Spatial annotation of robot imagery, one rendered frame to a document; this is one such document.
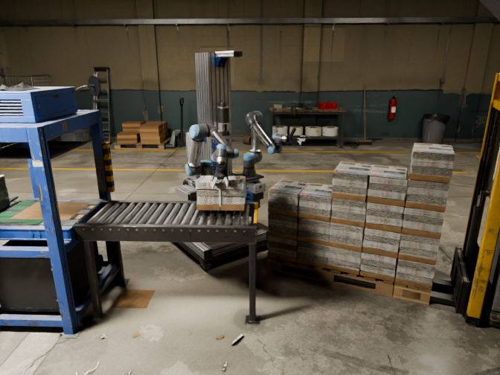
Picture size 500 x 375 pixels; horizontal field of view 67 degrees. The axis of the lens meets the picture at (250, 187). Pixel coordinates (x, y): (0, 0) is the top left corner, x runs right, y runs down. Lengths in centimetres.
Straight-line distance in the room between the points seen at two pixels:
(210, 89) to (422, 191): 206
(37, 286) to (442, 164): 314
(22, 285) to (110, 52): 796
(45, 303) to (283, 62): 795
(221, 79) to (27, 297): 245
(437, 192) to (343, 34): 726
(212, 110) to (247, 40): 623
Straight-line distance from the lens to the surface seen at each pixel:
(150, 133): 927
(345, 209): 332
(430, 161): 315
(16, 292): 339
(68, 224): 308
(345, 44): 1003
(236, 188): 289
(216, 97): 374
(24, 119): 294
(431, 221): 329
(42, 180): 277
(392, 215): 329
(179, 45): 1005
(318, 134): 941
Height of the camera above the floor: 191
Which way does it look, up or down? 18 degrees down
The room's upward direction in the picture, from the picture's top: straight up
